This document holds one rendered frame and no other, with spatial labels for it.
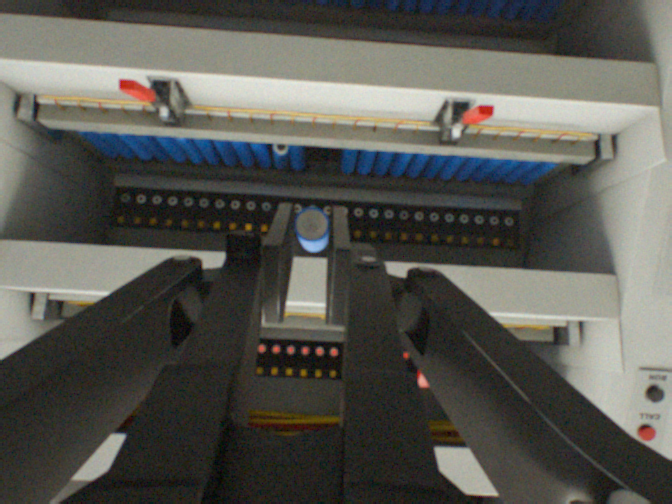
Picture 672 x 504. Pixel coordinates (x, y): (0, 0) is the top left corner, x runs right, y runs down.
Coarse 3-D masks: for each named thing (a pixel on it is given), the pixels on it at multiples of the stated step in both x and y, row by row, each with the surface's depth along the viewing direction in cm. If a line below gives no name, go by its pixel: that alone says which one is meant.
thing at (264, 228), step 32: (128, 192) 52; (160, 192) 52; (192, 192) 52; (128, 224) 51; (160, 224) 51; (192, 224) 51; (224, 224) 51; (256, 224) 52; (352, 224) 52; (384, 224) 53; (416, 224) 53; (448, 224) 53; (480, 224) 53; (512, 224) 53
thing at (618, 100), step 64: (0, 64) 34; (64, 64) 34; (128, 64) 34; (192, 64) 34; (256, 64) 34; (320, 64) 35; (384, 64) 35; (448, 64) 35; (512, 64) 35; (576, 64) 36; (640, 64) 36; (0, 128) 37; (576, 128) 39; (640, 128) 37; (256, 192) 52; (320, 192) 52; (384, 192) 53; (576, 192) 46
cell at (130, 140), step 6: (120, 138) 42; (126, 138) 42; (132, 138) 43; (126, 144) 44; (132, 144) 44; (138, 144) 44; (138, 150) 45; (144, 150) 46; (144, 156) 47; (150, 156) 47
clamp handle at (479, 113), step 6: (474, 108) 30; (480, 108) 29; (486, 108) 30; (492, 108) 30; (468, 114) 32; (474, 114) 30; (480, 114) 30; (486, 114) 30; (492, 114) 30; (456, 120) 35; (462, 120) 33; (468, 120) 32; (474, 120) 32; (480, 120) 31; (456, 126) 36; (462, 126) 36; (456, 132) 36
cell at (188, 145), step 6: (174, 138) 42; (180, 138) 42; (186, 138) 42; (180, 144) 43; (186, 144) 43; (192, 144) 44; (186, 150) 44; (192, 150) 45; (198, 150) 46; (192, 156) 46; (198, 156) 47; (198, 162) 48
